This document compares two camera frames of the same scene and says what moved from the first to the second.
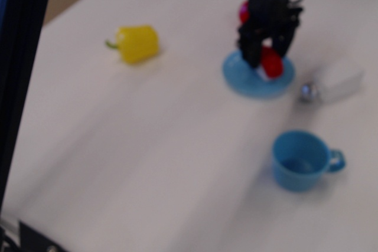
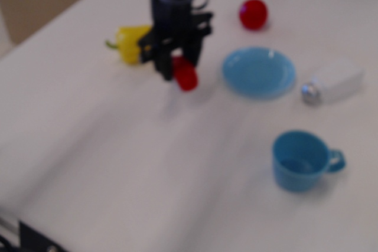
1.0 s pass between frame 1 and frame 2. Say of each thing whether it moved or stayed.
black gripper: moved
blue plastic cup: stayed
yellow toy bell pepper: stayed
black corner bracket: stayed
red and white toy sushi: moved
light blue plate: stayed
